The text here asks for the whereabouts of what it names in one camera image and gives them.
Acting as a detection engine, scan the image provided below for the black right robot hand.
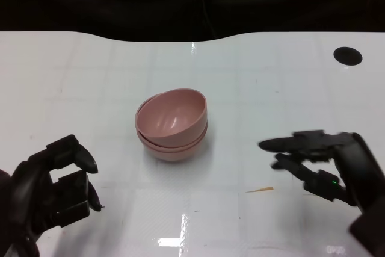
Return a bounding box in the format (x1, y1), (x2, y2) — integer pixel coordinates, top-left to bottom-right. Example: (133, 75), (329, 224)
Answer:
(258, 129), (385, 213)

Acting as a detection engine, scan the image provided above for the small wood sliver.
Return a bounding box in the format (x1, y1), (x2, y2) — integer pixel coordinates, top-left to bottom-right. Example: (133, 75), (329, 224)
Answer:
(245, 186), (274, 193)

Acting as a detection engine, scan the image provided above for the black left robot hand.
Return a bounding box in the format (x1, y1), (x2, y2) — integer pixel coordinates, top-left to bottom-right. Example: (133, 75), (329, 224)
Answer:
(0, 134), (106, 257)

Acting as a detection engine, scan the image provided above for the black round table grommet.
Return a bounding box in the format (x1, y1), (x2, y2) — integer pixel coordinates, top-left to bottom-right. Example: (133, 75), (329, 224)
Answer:
(333, 46), (363, 66)

